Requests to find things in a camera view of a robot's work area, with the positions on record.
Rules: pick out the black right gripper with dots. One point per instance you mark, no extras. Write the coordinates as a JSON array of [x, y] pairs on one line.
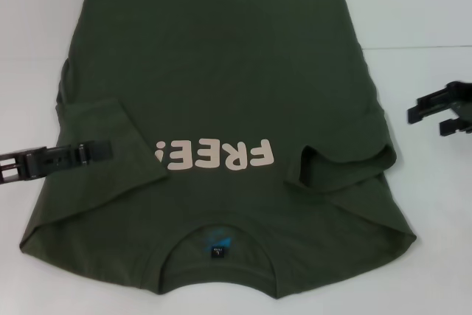
[[462, 99]]

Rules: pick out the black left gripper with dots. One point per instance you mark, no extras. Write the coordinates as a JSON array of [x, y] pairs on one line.
[[13, 167]]

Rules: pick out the dark green FREE t-shirt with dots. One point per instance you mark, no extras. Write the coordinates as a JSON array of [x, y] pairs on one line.
[[221, 71]]

